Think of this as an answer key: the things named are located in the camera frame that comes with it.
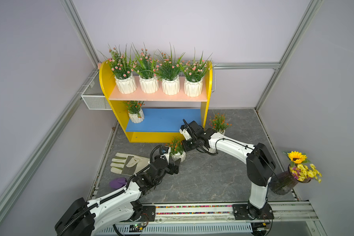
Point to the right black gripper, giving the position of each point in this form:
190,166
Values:
185,147

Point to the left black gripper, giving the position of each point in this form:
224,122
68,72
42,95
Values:
175,170

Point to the pink flower pot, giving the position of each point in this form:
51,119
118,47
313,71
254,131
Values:
168,69
122,67
194,72
145,66

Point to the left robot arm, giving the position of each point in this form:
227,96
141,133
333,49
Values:
87,218

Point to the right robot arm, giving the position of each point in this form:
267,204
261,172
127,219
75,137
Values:
259,162

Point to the yellow rack with shelves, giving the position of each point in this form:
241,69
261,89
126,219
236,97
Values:
160,125

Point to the beige gardening glove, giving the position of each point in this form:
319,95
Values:
128,164

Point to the white mesh basket left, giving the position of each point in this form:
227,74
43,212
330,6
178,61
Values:
92,94

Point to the sunflower bouquet in basket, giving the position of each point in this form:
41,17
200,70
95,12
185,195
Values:
300,170

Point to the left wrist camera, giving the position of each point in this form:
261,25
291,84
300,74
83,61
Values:
164,152

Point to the purple trowel pink handle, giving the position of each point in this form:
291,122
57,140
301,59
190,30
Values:
118,183

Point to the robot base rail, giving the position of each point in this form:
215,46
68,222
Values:
218,219

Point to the white wire basket rear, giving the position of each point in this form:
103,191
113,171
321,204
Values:
213,88

